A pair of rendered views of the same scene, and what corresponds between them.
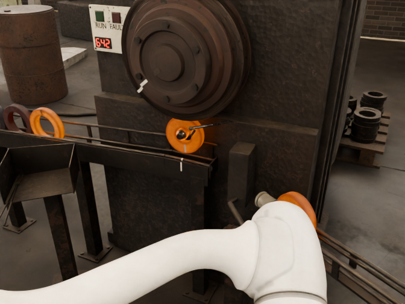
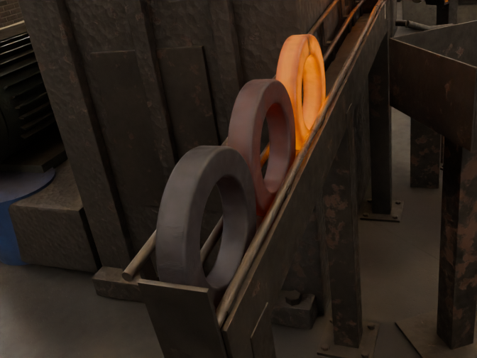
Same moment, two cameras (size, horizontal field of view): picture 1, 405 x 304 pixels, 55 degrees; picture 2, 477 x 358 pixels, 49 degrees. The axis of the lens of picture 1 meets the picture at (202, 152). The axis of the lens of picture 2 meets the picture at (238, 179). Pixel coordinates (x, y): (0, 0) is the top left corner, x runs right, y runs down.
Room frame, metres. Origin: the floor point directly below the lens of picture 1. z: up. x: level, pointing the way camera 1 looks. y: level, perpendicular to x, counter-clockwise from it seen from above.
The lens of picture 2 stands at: (1.77, 1.53, 0.97)
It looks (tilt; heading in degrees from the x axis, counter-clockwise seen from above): 26 degrees down; 271
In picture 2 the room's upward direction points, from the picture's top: 9 degrees counter-clockwise
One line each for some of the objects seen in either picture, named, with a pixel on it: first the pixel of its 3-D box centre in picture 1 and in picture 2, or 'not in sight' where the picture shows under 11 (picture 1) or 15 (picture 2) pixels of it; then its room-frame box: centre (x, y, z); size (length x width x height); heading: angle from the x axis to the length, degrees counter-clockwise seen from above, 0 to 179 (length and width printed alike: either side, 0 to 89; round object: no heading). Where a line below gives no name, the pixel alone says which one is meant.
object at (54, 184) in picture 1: (54, 229); (468, 217); (1.33, 0.65, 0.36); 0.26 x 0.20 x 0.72; 100
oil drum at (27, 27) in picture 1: (31, 53); not in sight; (3.95, 1.74, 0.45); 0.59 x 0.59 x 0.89
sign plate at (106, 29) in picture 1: (119, 30); not in sight; (1.59, 0.33, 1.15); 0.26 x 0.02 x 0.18; 65
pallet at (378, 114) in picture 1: (313, 108); not in sight; (3.05, -0.93, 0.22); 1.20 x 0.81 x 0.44; 63
